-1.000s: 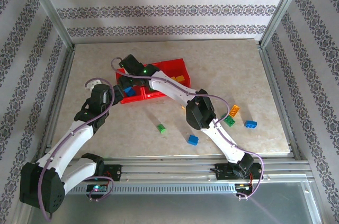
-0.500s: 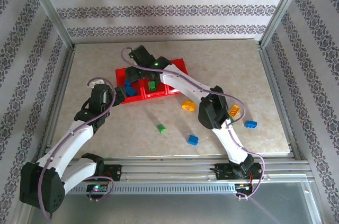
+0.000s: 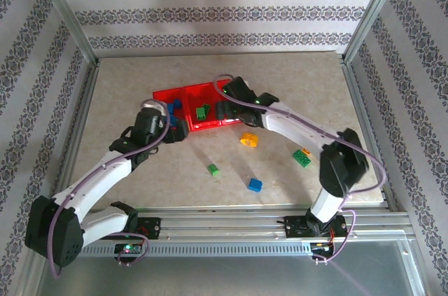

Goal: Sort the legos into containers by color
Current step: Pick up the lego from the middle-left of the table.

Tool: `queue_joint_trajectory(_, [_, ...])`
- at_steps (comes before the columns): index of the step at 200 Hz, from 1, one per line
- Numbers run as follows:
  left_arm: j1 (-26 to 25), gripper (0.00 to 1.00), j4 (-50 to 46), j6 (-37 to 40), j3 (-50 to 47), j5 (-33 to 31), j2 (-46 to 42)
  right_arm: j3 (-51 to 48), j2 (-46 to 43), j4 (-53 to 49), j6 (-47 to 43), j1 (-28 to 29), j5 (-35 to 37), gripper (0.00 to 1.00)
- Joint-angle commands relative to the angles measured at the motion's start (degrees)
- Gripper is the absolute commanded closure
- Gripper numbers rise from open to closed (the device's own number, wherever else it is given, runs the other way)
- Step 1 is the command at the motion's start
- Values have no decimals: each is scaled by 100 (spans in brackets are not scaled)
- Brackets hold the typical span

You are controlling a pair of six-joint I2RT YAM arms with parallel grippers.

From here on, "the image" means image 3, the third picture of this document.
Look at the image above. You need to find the large yellow lego brick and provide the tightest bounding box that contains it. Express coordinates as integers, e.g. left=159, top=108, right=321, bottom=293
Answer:
left=239, top=132, right=260, bottom=148

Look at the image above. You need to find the left controller board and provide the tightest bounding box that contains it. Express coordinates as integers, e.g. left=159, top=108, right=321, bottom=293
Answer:
left=114, top=243, right=144, bottom=255

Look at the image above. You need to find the grey metal sheet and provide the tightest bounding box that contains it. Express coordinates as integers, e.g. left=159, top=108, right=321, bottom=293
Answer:
left=33, top=239, right=426, bottom=296

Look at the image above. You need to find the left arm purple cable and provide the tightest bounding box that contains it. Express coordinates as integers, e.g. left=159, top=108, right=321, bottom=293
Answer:
left=48, top=98, right=172, bottom=279

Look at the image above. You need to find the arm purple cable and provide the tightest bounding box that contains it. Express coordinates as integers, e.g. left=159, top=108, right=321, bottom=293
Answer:
left=48, top=98, right=172, bottom=279
left=212, top=73, right=388, bottom=265

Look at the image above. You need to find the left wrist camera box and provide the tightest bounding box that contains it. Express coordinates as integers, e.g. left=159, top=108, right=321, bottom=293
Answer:
left=141, top=99, right=168, bottom=115

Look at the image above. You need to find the aluminium side rail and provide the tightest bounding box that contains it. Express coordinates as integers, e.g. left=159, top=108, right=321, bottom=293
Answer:
left=50, top=61, right=101, bottom=213
left=339, top=57, right=398, bottom=212

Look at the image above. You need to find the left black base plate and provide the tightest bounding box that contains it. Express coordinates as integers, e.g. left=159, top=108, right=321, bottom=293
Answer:
left=134, top=217, right=162, bottom=241

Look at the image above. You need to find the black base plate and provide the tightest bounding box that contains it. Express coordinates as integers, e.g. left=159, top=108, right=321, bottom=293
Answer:
left=285, top=214, right=348, bottom=240
left=134, top=217, right=162, bottom=241

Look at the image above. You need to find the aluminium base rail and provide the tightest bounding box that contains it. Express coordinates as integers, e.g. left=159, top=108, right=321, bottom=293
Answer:
left=34, top=207, right=411, bottom=241

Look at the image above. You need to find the perforated metal cable tray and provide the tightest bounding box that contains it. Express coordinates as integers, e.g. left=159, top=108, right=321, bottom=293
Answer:
left=78, top=242, right=314, bottom=258

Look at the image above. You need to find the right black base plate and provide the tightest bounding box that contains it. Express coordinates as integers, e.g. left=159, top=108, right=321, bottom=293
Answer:
left=285, top=214, right=348, bottom=240

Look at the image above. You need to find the aluminium frame post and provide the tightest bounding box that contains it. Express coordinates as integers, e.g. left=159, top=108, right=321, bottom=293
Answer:
left=342, top=0, right=410, bottom=62
left=29, top=0, right=99, bottom=64

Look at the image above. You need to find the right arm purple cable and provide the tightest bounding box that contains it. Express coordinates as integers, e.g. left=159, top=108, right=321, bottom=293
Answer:
left=212, top=73, right=388, bottom=265

